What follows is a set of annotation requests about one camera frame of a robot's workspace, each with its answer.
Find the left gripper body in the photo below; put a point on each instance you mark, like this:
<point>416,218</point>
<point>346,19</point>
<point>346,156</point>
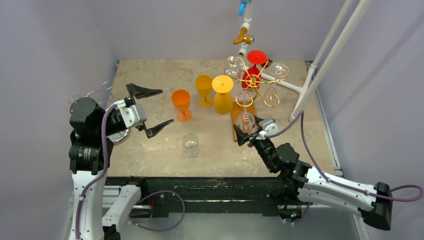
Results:
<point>111,124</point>

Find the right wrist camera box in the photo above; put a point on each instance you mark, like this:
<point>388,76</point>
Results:
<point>267,127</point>

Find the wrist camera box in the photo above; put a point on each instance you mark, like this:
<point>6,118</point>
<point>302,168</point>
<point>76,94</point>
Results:
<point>130,116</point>
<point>267,127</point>

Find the yellow plastic goblet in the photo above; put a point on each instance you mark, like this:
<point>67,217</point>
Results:
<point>223,100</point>
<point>203,84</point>

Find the clear short glass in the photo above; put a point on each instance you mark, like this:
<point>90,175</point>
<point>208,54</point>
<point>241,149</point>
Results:
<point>190,144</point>
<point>232,67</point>

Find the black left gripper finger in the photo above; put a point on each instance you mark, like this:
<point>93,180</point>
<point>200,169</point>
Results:
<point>138,92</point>
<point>153,131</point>

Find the white pvc pipe frame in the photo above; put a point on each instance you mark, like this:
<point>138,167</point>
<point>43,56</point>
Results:
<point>313,77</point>

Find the clear tall flute glass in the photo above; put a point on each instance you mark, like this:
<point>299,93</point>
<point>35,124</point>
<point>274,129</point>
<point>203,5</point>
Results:
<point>279,71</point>

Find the chrome wine glass rack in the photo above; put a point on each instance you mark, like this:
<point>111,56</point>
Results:
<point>104,99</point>

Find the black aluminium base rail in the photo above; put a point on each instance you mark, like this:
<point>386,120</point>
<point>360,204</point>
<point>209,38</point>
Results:
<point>234,195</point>

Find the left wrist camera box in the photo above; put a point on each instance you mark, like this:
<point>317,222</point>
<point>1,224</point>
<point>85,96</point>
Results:
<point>130,116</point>

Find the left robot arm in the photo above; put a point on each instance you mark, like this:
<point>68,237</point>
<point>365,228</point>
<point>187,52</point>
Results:
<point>90,158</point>

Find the red plastic wine glass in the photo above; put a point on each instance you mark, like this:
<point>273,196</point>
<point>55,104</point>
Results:
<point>255,57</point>

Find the brass faucet with blue handle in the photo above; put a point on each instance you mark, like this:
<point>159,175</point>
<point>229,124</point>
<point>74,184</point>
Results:
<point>245,10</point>

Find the clear wine glass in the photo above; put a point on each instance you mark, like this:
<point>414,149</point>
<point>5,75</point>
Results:
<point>245,121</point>

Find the gold rack with wooden base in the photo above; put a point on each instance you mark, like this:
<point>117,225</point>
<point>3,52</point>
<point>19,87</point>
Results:
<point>244,65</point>

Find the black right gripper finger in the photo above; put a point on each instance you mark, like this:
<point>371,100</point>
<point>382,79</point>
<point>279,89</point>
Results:
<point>242,137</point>
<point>257,120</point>

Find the orange plastic goblet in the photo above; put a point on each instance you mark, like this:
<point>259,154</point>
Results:
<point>181,100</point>

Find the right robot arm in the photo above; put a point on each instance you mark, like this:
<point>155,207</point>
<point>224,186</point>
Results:
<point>371,202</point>

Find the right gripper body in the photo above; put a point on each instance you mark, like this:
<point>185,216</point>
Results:
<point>250,139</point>

